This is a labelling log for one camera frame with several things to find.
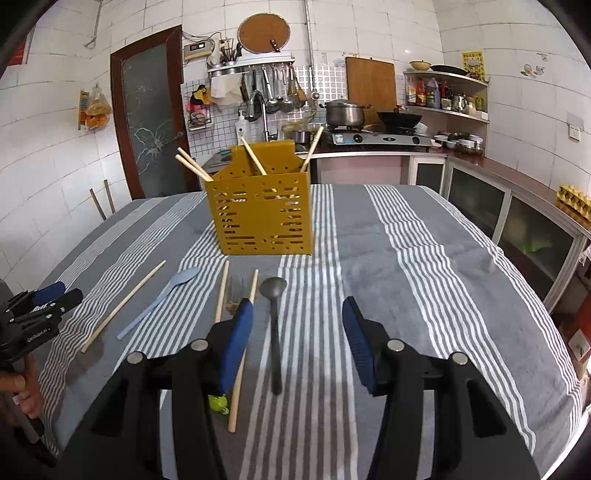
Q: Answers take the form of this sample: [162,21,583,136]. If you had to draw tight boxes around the steel wall rack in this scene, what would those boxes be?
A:
[207,55,296,77]

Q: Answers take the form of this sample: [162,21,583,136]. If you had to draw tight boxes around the beige wall control box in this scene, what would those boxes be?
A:
[183,39,217,63]

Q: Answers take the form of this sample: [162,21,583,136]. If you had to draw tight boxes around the dark metal spoon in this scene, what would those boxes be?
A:
[259,276,288,397]

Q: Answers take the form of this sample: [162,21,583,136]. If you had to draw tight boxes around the round wooden cutting board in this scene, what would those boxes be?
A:
[237,13,291,54]

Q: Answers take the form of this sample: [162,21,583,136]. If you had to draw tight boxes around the corner wall shelf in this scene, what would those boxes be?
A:
[403,69,491,124]

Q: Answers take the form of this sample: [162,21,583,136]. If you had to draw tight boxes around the person's left hand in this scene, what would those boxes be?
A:
[0,359,45,421]

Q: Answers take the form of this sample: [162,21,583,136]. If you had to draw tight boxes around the grey striped tablecloth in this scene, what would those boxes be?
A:
[34,184,585,480]

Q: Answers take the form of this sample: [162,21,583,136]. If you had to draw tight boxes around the kitchen cabinet with glass doors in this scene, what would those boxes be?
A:
[409,154,591,315]

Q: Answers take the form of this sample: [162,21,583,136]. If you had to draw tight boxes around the steel cup with dark utensils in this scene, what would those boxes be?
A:
[217,39,243,65]

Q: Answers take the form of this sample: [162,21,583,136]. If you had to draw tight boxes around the yellow wall poster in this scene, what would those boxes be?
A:
[462,51,488,83]

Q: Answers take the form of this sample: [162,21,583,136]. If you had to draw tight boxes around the metal fork with green handle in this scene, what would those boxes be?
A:
[207,276,250,415]

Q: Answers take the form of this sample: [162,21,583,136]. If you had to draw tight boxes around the hanging plastic bag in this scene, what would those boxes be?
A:
[78,85,112,132]

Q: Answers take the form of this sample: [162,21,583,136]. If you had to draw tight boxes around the yellow hose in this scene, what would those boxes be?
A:
[281,117,324,139]

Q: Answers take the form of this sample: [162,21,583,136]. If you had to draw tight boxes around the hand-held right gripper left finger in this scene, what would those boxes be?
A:
[55,298,256,480]

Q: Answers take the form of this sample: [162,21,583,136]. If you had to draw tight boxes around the steel pot with lid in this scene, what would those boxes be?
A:
[320,99,372,127]

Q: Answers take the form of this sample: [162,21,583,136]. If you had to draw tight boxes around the wire wall basket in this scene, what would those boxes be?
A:
[185,83,215,132]

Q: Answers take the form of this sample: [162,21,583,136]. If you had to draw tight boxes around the white hanging cloth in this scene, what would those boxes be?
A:
[210,74,243,104]

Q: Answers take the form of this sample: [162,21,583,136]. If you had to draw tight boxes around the yellow perforated utensil holder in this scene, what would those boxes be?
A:
[204,141,315,256]

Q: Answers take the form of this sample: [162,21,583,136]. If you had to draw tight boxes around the row of condiment bottles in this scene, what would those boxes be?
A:
[405,76,488,115]

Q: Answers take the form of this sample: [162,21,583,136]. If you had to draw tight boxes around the group of bowls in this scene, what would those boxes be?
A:
[433,131,485,155]

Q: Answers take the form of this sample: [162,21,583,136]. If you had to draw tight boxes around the wooden door with frosted glass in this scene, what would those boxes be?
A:
[110,25,195,200]

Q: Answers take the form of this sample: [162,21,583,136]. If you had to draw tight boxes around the white wall hooks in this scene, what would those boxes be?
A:
[521,52,550,77]

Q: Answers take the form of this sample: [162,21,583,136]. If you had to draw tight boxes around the red cabinet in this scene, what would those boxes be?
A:
[551,314,591,384]

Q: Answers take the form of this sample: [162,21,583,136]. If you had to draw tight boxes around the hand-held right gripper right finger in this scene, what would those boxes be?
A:
[341,295,541,480]

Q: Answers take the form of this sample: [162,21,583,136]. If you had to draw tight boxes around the vertical metal pipe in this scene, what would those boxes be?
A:
[302,0,319,100]

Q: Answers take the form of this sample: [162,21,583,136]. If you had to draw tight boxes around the black wok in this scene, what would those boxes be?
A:
[376,108,423,130]

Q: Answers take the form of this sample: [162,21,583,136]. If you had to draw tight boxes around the chrome faucet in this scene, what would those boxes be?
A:
[247,90,271,141]

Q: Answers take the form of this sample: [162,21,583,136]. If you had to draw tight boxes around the white lattice wall panel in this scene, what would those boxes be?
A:
[293,65,347,104]

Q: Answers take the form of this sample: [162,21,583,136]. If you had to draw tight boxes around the row of hanging kitchen utensils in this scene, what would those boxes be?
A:
[240,65,309,116]

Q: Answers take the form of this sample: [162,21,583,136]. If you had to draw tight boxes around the light blue plastic spoon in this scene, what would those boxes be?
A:
[116,267,202,341]

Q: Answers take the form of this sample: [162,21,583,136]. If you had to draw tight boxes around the rectangular wooden cutting board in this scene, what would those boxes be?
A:
[345,55,397,114]

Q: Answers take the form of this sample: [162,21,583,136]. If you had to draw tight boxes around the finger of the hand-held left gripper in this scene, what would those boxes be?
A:
[9,281,66,311]
[7,288,84,326]

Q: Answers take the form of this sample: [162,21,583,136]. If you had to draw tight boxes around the tray of eggs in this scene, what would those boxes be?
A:
[556,184,591,210]

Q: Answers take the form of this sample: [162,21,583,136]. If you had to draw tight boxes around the steel gas stove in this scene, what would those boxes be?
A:
[329,129,437,151]

